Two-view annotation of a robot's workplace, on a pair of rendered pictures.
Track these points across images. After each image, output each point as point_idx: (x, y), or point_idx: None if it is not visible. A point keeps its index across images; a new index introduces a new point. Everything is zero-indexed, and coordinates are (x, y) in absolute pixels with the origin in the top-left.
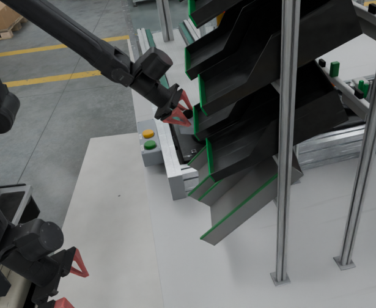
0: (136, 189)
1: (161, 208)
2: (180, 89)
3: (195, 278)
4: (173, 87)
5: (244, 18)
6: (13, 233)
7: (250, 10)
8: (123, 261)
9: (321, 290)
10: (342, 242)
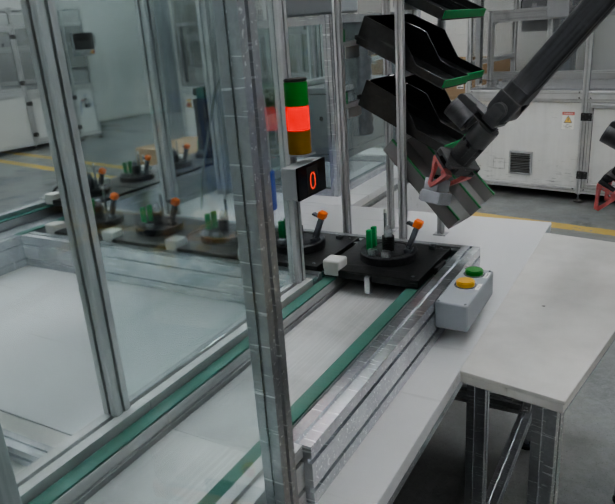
0: (515, 304)
1: (497, 282)
2: (438, 154)
3: (502, 246)
4: (446, 148)
5: (425, 39)
6: None
7: (421, 34)
8: (561, 266)
9: (422, 226)
10: (392, 208)
